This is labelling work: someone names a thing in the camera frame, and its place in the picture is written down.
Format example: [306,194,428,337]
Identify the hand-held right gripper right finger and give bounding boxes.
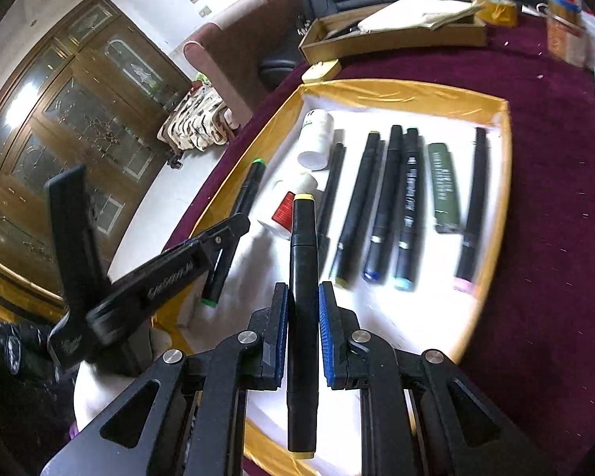
[318,281,559,476]

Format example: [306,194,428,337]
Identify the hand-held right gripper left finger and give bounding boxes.
[40,282,291,476]

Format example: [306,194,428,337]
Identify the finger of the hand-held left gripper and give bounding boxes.
[163,212,252,283]
[46,164,114,308]

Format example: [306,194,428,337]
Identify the black marker green caps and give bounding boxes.
[200,157,268,307]

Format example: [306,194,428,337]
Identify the white bottle red label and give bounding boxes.
[256,172,319,238]

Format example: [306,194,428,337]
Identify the black marker yellow caps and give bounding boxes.
[286,193,321,461]

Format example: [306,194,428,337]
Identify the gold tray white lining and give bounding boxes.
[151,78,514,476]

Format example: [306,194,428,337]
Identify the thin black pen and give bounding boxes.
[317,129,348,259]

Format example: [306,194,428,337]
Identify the black marker olive caps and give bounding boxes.
[328,131,386,290]

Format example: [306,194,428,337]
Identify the black marker blue caps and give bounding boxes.
[361,124,405,285]

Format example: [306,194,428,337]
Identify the white bottle green label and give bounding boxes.
[296,108,336,171]

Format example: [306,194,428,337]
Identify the black marker teal caps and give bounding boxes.
[393,127,422,293]

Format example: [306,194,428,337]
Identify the dark green rectangular stick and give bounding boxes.
[426,142,462,234]

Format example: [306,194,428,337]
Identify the black marker pink caps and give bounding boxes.
[453,127,489,295]

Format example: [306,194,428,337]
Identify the wooden glass door cabinet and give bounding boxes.
[0,0,195,311]

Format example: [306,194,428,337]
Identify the white cloth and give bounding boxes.
[73,324,175,432]

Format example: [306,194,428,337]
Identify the patterned cloth bags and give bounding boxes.
[157,83,240,160]

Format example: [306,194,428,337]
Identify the black stool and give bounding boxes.
[257,56,299,93]

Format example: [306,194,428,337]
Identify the maroon armchair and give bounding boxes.
[182,0,309,126]

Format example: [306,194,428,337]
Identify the small yellow block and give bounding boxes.
[301,59,341,85]

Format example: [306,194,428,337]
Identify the maroon tablecloth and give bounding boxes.
[213,4,595,476]

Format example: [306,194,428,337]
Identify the long cardboard box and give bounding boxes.
[297,9,489,66]

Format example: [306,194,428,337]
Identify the gold tape roll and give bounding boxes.
[470,0,519,27]

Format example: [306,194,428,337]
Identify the jar red blue lid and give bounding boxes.
[545,0,584,23]

